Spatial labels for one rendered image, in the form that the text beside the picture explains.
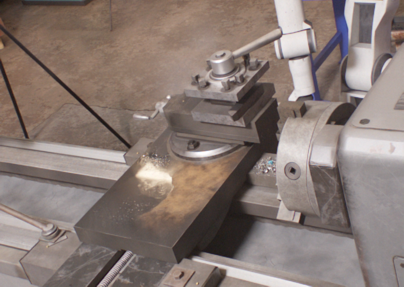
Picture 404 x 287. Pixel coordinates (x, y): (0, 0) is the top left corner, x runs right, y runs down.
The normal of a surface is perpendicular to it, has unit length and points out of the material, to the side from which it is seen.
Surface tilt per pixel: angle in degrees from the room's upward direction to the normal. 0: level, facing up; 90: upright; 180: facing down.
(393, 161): 67
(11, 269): 90
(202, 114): 90
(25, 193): 12
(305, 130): 23
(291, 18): 73
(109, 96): 0
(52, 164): 0
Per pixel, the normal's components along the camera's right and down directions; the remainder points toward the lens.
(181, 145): -0.26, -0.81
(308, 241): -0.11, -0.65
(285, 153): -0.56, -0.10
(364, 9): -0.69, 0.33
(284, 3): -0.18, 0.31
